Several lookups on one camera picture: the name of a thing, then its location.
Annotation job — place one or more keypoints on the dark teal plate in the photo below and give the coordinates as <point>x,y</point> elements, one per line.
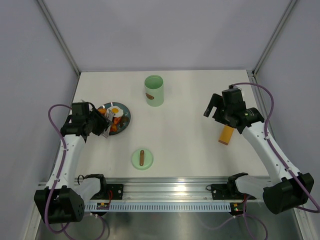
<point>126,113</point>

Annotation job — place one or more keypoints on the green round lid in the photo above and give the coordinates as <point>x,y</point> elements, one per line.
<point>142,159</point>

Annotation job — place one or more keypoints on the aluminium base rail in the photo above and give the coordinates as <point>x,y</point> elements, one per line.
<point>164,189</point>

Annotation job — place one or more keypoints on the green cylindrical lunch container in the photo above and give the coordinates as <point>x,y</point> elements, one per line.
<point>154,90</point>

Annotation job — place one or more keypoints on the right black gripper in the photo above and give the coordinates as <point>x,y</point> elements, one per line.
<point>216,100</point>

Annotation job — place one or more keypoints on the orange rectangular box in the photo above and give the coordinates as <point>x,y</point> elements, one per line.
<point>226,135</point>

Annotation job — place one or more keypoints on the toy orange carrot piece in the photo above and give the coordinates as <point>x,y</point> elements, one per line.
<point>116,120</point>

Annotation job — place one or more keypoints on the aluminium frame post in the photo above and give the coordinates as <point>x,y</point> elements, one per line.
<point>275,35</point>
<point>58,36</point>

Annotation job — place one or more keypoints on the right aluminium frame post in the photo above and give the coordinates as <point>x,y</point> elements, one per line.
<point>275,35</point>

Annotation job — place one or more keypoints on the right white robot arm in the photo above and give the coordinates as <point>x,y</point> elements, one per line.
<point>288,187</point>

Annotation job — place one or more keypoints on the toy fried egg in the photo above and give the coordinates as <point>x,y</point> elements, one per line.
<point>115,111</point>

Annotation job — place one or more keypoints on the toy brown mushroom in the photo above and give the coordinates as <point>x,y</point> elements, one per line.
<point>123,121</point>

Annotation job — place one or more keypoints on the metal tongs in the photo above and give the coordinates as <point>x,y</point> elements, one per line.
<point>109,121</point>

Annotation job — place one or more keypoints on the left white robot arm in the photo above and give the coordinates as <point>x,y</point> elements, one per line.
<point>61,201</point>

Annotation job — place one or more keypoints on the left aluminium frame post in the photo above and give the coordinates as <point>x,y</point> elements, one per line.
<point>58,36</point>

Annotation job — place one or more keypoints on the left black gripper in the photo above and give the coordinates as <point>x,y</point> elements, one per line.
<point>103,121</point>

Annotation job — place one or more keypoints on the toy orange nugget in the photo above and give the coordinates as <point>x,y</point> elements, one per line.
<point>102,110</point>

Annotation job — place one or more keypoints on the white slotted cable duct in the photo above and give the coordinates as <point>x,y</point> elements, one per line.
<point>158,207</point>

